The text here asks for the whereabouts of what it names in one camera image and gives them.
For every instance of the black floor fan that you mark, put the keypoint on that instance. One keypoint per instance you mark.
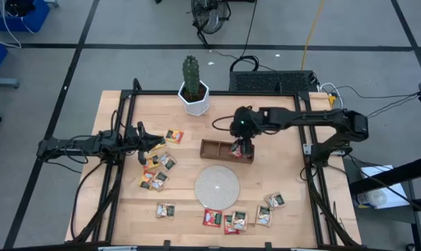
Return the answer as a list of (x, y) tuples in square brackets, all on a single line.
[(210, 15)]

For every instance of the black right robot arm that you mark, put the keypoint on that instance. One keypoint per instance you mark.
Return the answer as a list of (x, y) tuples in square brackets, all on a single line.
[(308, 116)]

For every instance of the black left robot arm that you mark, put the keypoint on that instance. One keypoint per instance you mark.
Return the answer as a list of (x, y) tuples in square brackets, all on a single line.
[(74, 144)]

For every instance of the black metal table frame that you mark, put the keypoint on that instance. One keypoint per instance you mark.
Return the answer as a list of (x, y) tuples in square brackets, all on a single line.
[(214, 93)]

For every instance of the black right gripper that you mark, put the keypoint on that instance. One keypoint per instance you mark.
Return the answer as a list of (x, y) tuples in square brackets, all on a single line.
[(243, 122)]

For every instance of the round white woven mat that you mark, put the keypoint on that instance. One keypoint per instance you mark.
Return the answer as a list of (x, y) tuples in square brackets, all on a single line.
[(216, 187)]

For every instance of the black metal cart frame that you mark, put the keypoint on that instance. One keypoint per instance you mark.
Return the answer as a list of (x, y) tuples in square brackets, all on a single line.
[(388, 176)]

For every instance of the black perforated computer case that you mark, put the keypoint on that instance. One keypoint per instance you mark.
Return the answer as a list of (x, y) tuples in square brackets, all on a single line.
[(271, 81)]

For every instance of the green cactus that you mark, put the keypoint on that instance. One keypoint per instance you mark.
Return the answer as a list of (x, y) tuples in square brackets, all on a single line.
[(191, 75)]

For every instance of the white box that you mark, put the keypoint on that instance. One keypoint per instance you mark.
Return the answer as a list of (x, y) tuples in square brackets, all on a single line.
[(397, 198)]

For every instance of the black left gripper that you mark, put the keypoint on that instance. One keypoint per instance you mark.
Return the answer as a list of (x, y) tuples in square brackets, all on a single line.
[(141, 143)]

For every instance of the wooden compartment box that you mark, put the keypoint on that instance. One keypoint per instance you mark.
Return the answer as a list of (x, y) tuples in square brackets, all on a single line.
[(210, 150)]

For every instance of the white hexagonal planter pot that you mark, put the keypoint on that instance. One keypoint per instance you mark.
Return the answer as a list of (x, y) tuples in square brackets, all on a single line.
[(193, 104)]

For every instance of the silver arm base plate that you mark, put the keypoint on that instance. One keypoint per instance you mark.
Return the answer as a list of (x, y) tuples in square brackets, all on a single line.
[(308, 149)]

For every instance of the grey metal base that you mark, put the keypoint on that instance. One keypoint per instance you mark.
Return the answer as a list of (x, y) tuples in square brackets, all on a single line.
[(3, 82)]

